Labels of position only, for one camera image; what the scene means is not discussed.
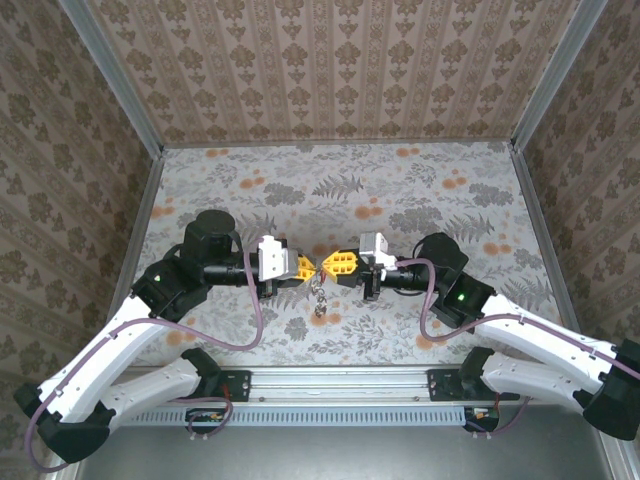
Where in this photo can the silver key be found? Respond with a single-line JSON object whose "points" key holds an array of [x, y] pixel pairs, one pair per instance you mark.
{"points": [[320, 308]]}

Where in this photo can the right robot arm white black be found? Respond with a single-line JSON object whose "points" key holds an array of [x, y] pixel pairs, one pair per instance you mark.
{"points": [[540, 350]]}

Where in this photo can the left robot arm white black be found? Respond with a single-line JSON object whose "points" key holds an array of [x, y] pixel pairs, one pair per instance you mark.
{"points": [[100, 370]]}

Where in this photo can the floral tablecloth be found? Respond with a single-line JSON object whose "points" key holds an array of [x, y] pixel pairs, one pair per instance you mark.
{"points": [[300, 175]]}

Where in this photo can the black connector box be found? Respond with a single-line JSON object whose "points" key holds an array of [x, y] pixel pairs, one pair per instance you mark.
{"points": [[482, 419], [205, 422]]}

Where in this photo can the grey metal panel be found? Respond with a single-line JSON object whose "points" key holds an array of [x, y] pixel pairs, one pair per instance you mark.
{"points": [[325, 455]]}

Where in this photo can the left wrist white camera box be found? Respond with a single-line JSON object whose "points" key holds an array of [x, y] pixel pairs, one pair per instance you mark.
{"points": [[275, 257]]}

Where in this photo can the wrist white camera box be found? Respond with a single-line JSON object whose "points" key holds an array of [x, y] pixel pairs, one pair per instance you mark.
{"points": [[275, 257], [375, 245]]}

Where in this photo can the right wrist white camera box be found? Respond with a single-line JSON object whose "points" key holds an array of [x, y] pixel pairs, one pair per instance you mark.
{"points": [[375, 245]]}

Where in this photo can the aluminium table edge rail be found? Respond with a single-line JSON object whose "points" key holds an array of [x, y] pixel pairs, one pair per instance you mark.
{"points": [[530, 200], [145, 210]]}

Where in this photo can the aluminium front rail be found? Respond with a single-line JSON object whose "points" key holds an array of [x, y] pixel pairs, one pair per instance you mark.
{"points": [[340, 382]]}

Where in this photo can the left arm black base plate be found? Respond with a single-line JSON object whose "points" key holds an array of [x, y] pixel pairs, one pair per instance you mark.
{"points": [[237, 385]]}

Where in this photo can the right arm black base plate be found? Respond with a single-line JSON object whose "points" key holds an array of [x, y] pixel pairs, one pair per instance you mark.
{"points": [[442, 386]]}

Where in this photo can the aluminium frame post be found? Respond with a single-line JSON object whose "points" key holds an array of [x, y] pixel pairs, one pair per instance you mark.
{"points": [[115, 75], [555, 75]]}

